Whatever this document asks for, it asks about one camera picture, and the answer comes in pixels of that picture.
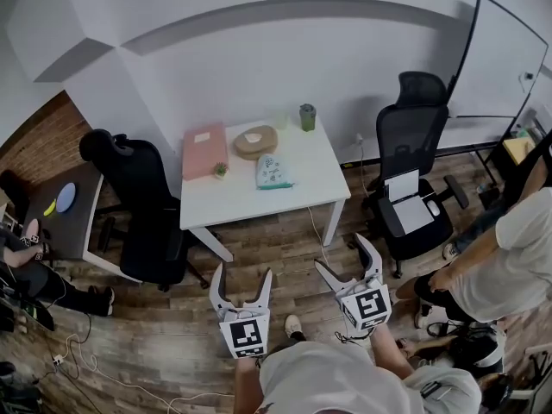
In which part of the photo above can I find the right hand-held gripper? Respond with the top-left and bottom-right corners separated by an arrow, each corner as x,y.
313,233 -> 392,332

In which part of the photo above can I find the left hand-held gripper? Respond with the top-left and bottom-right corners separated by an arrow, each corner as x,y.
209,261 -> 273,361

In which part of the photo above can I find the light green printed pouch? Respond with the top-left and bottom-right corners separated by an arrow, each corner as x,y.
254,153 -> 296,191

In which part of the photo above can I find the person's left forearm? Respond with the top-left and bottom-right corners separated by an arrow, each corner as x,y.
234,354 -> 265,414

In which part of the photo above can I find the person's right forearm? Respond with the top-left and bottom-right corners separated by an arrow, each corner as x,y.
369,326 -> 416,380

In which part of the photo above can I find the person's shoe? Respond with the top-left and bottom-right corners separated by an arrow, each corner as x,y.
284,313 -> 308,342

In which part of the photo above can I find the silver laptop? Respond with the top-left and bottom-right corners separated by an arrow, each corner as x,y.
391,193 -> 435,236

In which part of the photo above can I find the person's white shirt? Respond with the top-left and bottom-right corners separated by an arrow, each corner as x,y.
257,340 -> 483,414

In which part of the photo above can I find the black padded office chair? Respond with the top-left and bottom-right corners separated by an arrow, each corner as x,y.
78,128 -> 209,293

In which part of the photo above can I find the pink file box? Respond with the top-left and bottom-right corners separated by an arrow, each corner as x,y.
180,121 -> 229,183

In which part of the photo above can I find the round woven basket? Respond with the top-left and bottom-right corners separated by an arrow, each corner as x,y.
233,123 -> 279,162

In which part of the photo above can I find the black mesh office chair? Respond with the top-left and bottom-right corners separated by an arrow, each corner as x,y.
361,71 -> 471,280

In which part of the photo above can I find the green lidded tumbler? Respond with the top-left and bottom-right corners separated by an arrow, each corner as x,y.
298,103 -> 318,134

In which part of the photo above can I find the dark grey desk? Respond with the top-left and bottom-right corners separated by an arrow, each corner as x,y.
20,161 -> 144,285

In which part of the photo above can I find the blue round plate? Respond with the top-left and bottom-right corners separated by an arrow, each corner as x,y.
55,181 -> 78,215

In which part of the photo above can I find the whiteboard on black stand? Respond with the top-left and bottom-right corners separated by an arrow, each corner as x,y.
446,0 -> 550,176

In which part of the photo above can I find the white floor cable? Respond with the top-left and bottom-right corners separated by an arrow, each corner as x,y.
50,333 -> 236,414

